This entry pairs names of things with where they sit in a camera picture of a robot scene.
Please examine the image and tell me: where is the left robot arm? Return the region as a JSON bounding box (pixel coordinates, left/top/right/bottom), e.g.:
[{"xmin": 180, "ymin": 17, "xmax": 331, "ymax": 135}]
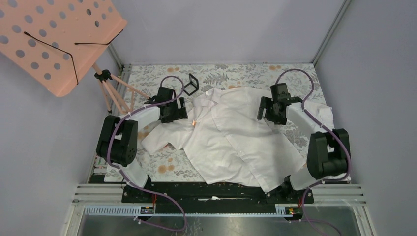
[{"xmin": 96, "ymin": 87, "xmax": 188, "ymax": 202}]

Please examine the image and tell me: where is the pink music stand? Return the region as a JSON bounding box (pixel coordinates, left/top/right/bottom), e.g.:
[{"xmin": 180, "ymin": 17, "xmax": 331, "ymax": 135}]
[{"xmin": 0, "ymin": 0, "xmax": 133, "ymax": 115}]

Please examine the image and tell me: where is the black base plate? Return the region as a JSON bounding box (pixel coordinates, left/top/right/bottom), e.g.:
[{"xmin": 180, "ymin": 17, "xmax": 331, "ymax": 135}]
[{"xmin": 108, "ymin": 180, "xmax": 315, "ymax": 216}]

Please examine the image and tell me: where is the floral patterned table mat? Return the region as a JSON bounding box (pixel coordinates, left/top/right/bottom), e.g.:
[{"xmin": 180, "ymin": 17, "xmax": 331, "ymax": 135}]
[{"xmin": 119, "ymin": 63, "xmax": 326, "ymax": 182}]

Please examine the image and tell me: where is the white shirt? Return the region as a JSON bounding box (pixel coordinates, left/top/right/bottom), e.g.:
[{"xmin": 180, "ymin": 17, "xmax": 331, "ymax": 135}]
[{"xmin": 142, "ymin": 87, "xmax": 306, "ymax": 192}]

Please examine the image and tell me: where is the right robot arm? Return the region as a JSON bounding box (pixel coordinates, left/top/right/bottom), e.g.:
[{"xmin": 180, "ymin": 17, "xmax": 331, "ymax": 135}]
[{"xmin": 257, "ymin": 97, "xmax": 351, "ymax": 203}]

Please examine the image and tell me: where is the black brooch box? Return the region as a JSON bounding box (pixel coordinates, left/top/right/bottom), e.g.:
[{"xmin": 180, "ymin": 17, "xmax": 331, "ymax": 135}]
[{"xmin": 184, "ymin": 73, "xmax": 200, "ymax": 96}]

